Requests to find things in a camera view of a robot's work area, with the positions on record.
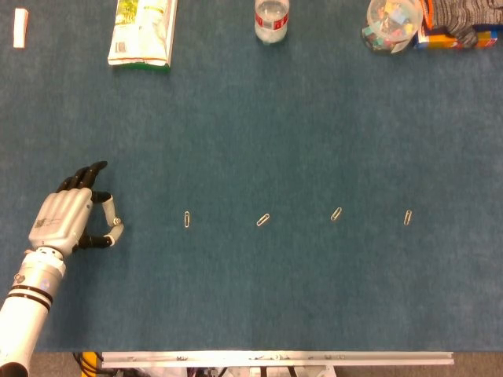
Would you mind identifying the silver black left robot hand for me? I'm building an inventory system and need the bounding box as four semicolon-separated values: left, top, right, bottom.
28;160;125;259

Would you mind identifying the clear jar of binder clips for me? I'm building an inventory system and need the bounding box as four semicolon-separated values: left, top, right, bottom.
361;0;424;55

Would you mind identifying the green white snack bag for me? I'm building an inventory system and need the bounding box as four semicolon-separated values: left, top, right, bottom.
111;0;179;74

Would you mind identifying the white pink paper block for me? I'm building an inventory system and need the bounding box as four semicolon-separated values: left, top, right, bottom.
13;8;30;49

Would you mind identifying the white green tissue pack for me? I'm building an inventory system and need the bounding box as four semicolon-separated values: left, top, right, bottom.
107;0;178;68

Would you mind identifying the red label plastic bottle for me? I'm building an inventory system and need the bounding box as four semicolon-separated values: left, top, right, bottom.
254;0;291;45

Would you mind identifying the orange blue printed box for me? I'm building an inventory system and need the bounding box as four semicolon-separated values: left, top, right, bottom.
413;25;500;51

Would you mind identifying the grey knit work glove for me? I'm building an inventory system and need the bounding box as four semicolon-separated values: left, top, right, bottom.
420;0;503;49

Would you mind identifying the black cable bundle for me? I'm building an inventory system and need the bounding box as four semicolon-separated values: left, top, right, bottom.
72;352;104;377

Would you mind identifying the yellow frame part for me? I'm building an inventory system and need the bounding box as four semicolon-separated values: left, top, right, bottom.
81;352;98;377

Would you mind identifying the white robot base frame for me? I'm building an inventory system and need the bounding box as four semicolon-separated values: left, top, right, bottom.
149;366;335;377

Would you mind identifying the aluminium profile rail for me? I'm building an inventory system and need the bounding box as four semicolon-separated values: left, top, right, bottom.
101;350;455;369

